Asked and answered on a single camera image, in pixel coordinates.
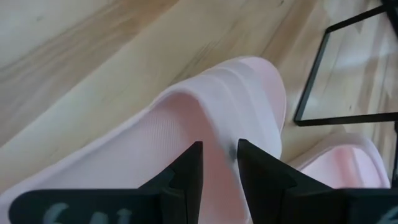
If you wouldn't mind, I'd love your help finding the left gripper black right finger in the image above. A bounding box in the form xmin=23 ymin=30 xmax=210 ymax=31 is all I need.
xmin=238 ymin=138 xmax=398 ymax=224

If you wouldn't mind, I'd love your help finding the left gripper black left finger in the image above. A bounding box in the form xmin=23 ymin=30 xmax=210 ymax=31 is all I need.
xmin=9 ymin=141 xmax=205 ymax=224

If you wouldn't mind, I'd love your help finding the pink foam slide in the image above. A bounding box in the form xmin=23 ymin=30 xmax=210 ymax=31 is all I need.
xmin=288 ymin=133 xmax=392 ymax=190
xmin=0 ymin=55 xmax=287 ymax=224

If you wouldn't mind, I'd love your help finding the black frame wooden shelf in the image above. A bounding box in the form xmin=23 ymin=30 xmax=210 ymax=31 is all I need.
xmin=293 ymin=0 xmax=398 ymax=187

